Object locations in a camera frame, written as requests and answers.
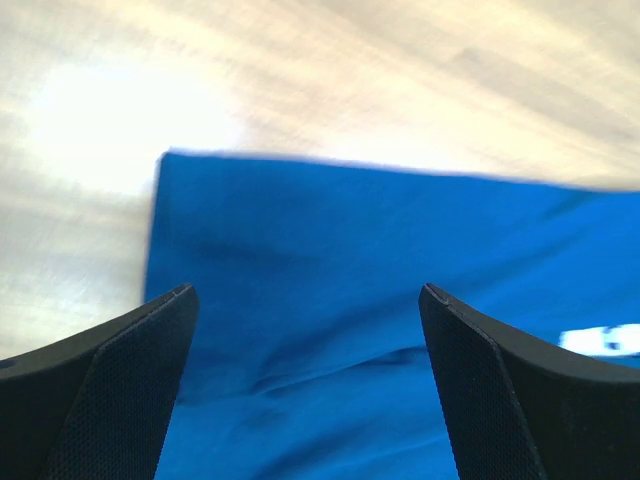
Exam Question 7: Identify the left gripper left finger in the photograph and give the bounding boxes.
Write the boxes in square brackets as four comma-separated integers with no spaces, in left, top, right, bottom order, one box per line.
[1,285,199,480]

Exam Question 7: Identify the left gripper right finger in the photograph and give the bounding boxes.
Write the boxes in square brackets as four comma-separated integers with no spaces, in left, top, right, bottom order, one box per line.
[419,284,639,480]

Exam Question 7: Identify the dark blue printed t-shirt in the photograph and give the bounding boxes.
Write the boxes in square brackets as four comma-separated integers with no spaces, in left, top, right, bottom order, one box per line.
[145,153,639,479]

